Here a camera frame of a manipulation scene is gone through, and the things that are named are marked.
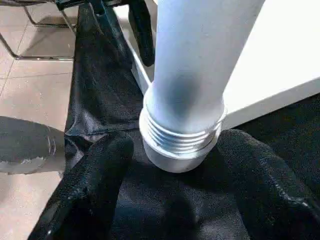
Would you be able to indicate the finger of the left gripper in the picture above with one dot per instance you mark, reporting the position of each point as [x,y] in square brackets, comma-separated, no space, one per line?
[142,35]

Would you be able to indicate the white plastic table leg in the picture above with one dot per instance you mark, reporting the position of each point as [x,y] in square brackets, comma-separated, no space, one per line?
[195,75]

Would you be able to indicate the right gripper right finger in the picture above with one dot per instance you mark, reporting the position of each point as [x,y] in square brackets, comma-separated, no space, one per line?
[270,190]

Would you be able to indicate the grey metal-frame chair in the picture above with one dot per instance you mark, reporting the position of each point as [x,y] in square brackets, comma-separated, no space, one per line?
[45,25]

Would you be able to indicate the black work mat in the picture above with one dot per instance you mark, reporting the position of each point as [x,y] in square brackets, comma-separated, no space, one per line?
[100,95]

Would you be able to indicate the white plastic table top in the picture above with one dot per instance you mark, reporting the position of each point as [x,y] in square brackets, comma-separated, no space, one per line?
[280,55]

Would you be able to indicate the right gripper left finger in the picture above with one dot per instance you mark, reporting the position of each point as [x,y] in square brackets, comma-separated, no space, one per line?
[90,195]

